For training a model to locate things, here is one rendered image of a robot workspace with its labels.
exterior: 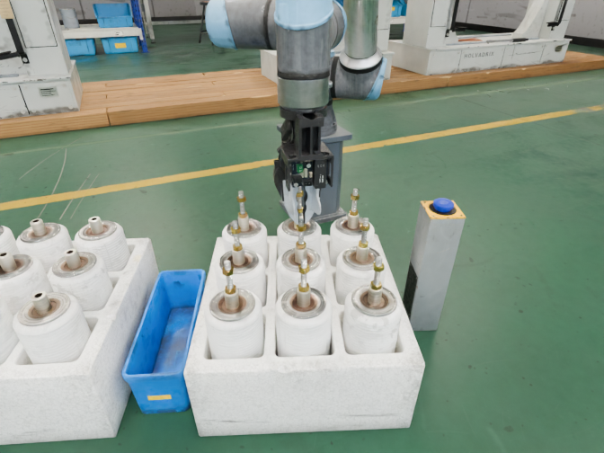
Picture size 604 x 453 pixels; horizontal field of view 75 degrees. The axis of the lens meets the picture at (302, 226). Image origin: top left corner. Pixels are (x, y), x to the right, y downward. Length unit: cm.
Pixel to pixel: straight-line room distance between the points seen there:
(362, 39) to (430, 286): 63
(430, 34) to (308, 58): 284
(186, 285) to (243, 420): 37
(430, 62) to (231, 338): 293
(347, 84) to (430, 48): 220
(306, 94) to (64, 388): 60
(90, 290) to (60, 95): 186
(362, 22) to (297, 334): 76
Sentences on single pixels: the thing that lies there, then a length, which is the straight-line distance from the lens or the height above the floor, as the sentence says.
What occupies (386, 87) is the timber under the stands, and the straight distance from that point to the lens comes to 306.
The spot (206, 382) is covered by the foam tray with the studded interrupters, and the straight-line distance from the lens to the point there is 70.
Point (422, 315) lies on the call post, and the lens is 97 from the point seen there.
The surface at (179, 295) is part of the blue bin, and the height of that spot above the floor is 5.
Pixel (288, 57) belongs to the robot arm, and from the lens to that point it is 57.
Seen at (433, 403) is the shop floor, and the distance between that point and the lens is 89.
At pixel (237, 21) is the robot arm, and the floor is 65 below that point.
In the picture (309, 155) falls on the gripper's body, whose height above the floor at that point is 49.
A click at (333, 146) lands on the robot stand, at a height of 27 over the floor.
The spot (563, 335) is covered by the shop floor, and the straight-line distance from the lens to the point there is 114.
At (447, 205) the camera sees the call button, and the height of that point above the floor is 33.
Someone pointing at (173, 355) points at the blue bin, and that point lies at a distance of 96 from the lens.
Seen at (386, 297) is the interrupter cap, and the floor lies 25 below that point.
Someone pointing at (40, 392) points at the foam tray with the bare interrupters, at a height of 14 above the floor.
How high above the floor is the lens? 71
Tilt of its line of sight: 32 degrees down
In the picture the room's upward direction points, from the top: straight up
